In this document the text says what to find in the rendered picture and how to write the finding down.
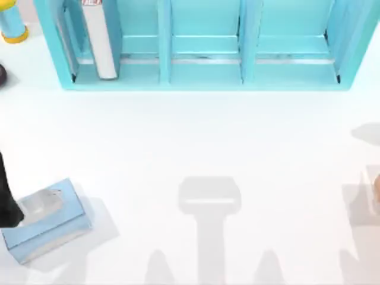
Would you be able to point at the light blue tissue box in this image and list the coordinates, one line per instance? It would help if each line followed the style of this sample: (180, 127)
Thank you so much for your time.
(50, 225)

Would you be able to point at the blue and yellow trophy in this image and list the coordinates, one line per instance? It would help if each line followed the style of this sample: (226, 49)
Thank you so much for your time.
(13, 28)

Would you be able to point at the dark round object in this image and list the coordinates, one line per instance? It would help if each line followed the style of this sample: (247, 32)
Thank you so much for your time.
(1, 74)

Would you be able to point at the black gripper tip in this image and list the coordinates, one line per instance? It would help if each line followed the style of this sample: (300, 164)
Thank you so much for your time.
(7, 202)

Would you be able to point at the light blue rack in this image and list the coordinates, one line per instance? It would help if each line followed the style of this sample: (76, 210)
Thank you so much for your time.
(205, 44)

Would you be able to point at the orange-brown object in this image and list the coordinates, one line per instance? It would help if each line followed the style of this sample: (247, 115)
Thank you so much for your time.
(377, 185)

